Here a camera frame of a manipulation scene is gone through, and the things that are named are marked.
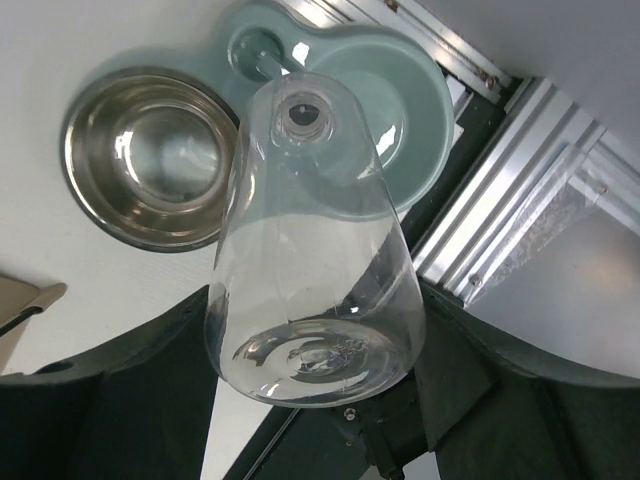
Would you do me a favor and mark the clear plastic bottle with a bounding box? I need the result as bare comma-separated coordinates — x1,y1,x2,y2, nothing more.
205,78,426,408

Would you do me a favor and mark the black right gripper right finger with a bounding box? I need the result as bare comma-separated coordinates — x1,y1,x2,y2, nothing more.
415,281,639,479

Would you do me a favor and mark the beige fabric pet tent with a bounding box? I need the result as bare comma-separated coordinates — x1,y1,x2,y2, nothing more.
0,275,68,336

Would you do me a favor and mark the green double pet bowl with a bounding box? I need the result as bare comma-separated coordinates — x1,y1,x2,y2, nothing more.
96,1,454,212

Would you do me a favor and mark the steel pet bowl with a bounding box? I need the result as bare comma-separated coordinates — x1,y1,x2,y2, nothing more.
59,67,240,254

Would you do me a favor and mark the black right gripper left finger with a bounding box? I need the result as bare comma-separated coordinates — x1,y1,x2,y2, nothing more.
1,288,217,479

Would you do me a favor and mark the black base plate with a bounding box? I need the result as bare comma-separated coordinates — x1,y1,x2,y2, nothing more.
225,92,506,479

